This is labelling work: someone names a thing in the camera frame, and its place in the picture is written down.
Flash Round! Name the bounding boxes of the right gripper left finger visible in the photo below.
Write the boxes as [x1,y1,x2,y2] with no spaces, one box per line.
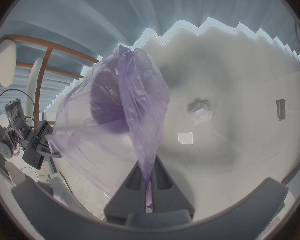
[104,159,147,225]

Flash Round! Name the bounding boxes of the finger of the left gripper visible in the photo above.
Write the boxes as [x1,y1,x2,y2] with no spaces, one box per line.
[44,134,63,159]

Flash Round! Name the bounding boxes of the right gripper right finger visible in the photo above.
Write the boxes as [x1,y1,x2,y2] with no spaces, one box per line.
[152,155,196,220]

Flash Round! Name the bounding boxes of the white paper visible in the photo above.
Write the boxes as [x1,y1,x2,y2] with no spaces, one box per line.
[187,98,213,126]

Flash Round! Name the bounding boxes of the purple plastic bag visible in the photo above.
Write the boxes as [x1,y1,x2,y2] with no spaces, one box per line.
[48,45,171,207]

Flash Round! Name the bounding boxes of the wooden chair white cushions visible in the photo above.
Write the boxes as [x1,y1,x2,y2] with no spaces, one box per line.
[0,35,100,124]

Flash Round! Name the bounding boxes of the pale blue curtain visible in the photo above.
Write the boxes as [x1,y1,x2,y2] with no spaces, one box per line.
[0,0,300,114]

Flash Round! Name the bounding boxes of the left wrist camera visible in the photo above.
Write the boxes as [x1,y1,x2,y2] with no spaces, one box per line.
[12,120,32,141]

